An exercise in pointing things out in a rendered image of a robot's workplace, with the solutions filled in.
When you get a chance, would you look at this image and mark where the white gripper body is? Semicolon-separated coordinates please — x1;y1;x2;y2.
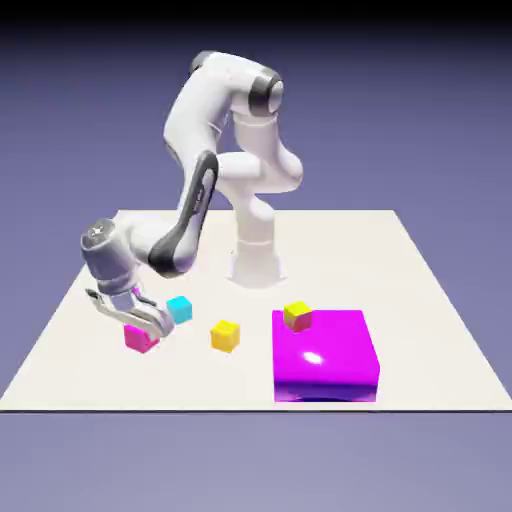
84;288;176;340

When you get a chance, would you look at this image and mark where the small magenta cube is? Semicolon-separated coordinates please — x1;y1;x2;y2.
123;323;162;355

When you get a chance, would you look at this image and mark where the small cyan cube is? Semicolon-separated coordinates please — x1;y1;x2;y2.
165;295;194;325

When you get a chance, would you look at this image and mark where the small yellow cube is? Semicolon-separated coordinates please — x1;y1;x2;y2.
210;319;242;354
283;300;314;334

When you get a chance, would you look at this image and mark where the large magenta box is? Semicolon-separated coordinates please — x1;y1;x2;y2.
271;308;381;404

